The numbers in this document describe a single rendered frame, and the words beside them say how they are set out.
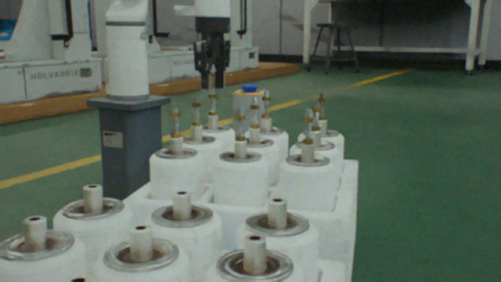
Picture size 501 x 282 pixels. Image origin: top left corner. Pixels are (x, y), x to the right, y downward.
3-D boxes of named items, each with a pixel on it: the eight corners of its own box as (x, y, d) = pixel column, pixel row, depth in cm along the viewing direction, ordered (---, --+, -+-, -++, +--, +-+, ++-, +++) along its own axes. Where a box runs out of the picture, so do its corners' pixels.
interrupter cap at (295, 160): (275, 162, 95) (275, 158, 95) (305, 155, 100) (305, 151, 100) (309, 171, 90) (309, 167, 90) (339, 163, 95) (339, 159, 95)
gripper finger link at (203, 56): (194, 41, 114) (198, 68, 117) (190, 43, 113) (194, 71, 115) (207, 41, 113) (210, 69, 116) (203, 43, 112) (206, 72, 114)
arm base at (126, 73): (101, 99, 134) (96, 25, 130) (128, 95, 142) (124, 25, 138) (131, 102, 129) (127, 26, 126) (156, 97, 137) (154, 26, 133)
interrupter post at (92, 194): (80, 214, 70) (78, 189, 69) (89, 207, 72) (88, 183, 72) (98, 215, 69) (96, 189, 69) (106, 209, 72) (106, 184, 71)
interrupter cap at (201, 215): (140, 227, 65) (140, 222, 65) (164, 206, 73) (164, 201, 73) (202, 233, 64) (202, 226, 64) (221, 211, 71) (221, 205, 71)
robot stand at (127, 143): (91, 219, 139) (84, 99, 133) (132, 203, 151) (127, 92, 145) (137, 230, 132) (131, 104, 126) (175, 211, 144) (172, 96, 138)
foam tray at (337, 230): (123, 299, 100) (119, 202, 96) (193, 222, 137) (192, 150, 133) (346, 325, 91) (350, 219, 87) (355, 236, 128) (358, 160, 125)
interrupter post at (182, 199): (169, 221, 67) (168, 195, 67) (176, 215, 70) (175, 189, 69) (188, 222, 67) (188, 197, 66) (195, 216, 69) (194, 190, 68)
